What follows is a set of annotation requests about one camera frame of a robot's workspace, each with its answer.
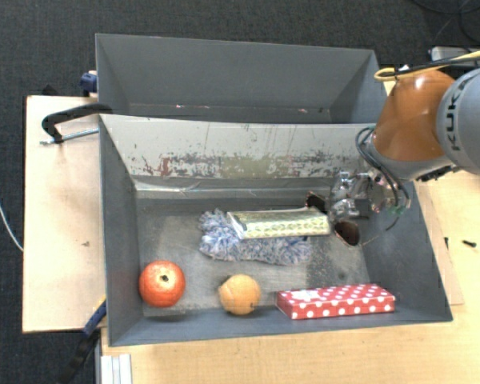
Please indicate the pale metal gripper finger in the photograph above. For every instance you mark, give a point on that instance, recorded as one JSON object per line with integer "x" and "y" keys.
{"x": 342, "y": 182}
{"x": 344, "y": 207}

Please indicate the dark brown sunglasses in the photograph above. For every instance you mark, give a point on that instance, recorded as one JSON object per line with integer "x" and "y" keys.
{"x": 348, "y": 232}

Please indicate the green patterned box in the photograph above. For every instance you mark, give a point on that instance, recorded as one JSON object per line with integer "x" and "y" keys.
{"x": 282, "y": 223}

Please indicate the red white-dotted box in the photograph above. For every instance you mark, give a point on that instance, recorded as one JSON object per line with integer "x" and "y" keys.
{"x": 336, "y": 301}

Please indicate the small black screw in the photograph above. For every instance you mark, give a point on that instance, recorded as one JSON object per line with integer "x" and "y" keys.
{"x": 470, "y": 243}

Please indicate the blue and white fluffy cloth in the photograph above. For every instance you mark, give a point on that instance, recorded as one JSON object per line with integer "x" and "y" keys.
{"x": 232, "y": 246}

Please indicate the orange fruit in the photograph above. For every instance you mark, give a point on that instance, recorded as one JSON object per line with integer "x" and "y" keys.
{"x": 239, "y": 294}

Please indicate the grey metal bin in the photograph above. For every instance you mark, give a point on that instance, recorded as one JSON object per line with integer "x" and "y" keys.
{"x": 232, "y": 78}

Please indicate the red apple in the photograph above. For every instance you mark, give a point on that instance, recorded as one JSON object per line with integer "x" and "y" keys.
{"x": 161, "y": 284}

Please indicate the pale wood flat board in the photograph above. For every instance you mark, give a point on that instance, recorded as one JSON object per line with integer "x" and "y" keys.
{"x": 62, "y": 214}

